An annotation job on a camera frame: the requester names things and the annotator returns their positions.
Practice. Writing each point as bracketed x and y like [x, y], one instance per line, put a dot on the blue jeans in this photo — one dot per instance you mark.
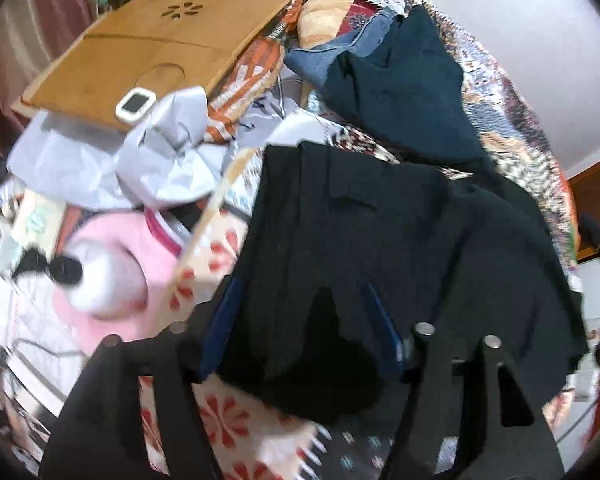
[320, 60]

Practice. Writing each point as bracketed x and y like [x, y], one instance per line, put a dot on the crumpled light grey cloth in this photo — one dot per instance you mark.
[170, 160]

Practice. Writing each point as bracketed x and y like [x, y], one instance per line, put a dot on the small white timer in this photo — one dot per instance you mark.
[135, 104]

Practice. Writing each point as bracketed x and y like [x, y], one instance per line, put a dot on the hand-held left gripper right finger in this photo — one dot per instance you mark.
[386, 327]

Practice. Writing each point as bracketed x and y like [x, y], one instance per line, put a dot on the wooden lap desk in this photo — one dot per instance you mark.
[180, 35]

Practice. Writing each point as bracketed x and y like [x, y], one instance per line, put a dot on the white red floral blanket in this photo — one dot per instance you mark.
[215, 260]

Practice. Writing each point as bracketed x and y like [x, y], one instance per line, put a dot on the white quilted bedsheet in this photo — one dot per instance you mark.
[30, 320]

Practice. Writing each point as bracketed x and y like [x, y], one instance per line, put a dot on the dark navy garment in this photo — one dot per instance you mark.
[405, 90]

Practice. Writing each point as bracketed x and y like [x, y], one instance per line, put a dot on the black pants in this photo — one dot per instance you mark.
[370, 240]

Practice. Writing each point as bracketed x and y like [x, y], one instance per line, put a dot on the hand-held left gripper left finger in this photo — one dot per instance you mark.
[224, 321]

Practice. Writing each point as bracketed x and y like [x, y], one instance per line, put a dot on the colourful patchwork blanket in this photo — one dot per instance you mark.
[510, 110]

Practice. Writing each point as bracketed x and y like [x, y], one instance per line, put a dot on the pink plush toy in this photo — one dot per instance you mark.
[115, 270]

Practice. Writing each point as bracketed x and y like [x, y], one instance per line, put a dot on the wooden furniture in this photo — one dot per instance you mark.
[595, 195]

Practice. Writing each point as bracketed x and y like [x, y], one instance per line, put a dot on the maroon curtain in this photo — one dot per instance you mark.
[40, 35]

